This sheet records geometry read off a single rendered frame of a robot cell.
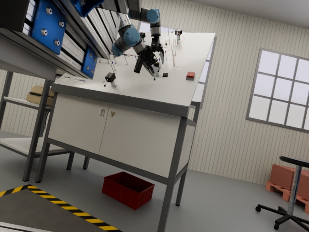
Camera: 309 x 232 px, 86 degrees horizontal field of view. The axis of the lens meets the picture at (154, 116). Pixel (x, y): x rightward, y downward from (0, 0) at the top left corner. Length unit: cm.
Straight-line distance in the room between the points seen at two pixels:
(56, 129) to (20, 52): 116
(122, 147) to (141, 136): 17
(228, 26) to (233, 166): 254
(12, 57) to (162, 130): 84
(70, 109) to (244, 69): 298
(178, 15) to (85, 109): 263
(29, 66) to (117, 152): 85
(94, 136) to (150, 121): 46
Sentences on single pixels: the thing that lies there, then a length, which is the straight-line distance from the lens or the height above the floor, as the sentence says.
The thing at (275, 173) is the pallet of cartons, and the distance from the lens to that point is 345.
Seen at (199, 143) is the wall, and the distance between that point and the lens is 314.
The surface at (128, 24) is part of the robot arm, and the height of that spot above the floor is 116.
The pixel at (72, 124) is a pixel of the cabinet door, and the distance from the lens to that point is 151.
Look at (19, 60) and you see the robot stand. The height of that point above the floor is 82.
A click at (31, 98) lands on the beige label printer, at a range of 192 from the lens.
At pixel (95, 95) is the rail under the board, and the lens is 133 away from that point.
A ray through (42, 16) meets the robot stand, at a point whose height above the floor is 89.
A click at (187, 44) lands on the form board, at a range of 169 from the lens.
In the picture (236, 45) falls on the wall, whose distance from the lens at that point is 361.
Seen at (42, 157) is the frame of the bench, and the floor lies 22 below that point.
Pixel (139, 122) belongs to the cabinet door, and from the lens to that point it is 116.
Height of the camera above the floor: 75
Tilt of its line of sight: 1 degrees up
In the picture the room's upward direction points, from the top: 12 degrees clockwise
